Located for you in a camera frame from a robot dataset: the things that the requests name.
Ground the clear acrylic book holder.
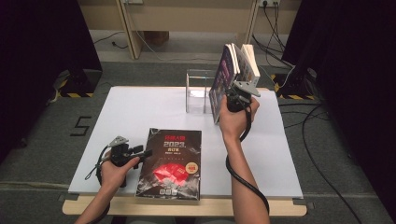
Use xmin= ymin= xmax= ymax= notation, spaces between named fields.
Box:
xmin=185 ymin=68 xmax=219 ymax=115

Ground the grey floor cable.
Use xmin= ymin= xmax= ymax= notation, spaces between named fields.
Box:
xmin=135 ymin=30 xmax=220 ymax=63

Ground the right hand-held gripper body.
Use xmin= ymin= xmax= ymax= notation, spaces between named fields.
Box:
xmin=226 ymin=80 xmax=262 ymax=113

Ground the beige wooden desk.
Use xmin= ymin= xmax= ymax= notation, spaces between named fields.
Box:
xmin=78 ymin=0 xmax=302 ymax=61

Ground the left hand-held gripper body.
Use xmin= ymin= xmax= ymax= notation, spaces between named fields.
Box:
xmin=106 ymin=134 xmax=140 ymax=168

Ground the black cable bundle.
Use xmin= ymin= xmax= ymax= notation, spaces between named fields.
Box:
xmin=251 ymin=2 xmax=295 ymax=69

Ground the person's left hand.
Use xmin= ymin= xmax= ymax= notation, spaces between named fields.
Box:
xmin=99 ymin=156 xmax=142 ymax=189

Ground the long black floor cable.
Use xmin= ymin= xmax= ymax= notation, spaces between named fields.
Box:
xmin=278 ymin=102 xmax=363 ymax=224

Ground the black curtain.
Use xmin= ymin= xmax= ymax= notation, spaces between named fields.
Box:
xmin=0 ymin=0 xmax=104 ymax=160
xmin=281 ymin=0 xmax=396 ymax=216

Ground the black floor cable with plug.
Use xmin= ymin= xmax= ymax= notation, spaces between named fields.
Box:
xmin=92 ymin=30 xmax=129 ymax=50

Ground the black striped-tape stand base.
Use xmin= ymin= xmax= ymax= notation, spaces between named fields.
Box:
xmin=273 ymin=72 xmax=316 ymax=101
xmin=58 ymin=68 xmax=103 ymax=99

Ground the black glossy cover book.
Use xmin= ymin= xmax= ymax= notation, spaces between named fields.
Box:
xmin=134 ymin=128 xmax=203 ymax=201

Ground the brown box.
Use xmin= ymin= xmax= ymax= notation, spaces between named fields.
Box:
xmin=144 ymin=30 xmax=171 ymax=47

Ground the person's right hand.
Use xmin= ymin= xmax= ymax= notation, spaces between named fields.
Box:
xmin=219 ymin=94 xmax=261 ymax=143

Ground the thick black gripper cable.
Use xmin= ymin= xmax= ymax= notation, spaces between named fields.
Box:
xmin=225 ymin=104 xmax=271 ymax=216

